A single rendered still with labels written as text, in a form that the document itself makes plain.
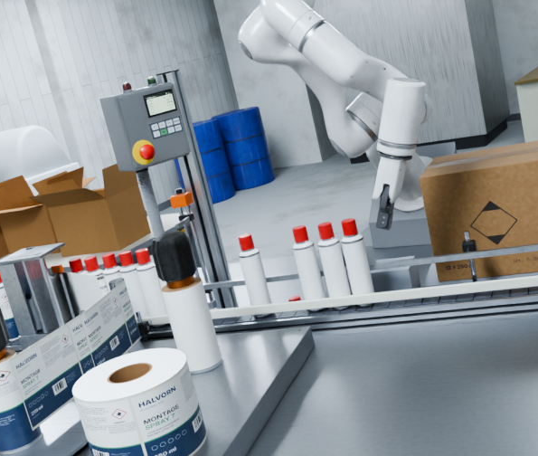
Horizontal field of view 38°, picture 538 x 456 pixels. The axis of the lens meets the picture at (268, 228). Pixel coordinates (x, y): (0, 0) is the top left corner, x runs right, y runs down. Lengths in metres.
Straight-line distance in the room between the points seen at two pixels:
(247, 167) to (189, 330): 7.29
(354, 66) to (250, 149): 7.20
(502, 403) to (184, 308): 0.65
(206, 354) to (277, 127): 8.26
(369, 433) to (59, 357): 0.63
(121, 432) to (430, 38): 7.39
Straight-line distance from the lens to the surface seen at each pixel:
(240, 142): 8.87
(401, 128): 1.70
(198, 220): 2.08
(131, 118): 1.97
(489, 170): 1.92
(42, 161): 6.86
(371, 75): 1.78
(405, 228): 2.42
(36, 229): 3.98
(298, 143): 9.76
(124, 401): 1.31
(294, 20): 1.78
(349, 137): 2.11
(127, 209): 3.68
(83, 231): 3.69
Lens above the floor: 1.51
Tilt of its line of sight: 13 degrees down
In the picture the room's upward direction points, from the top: 13 degrees counter-clockwise
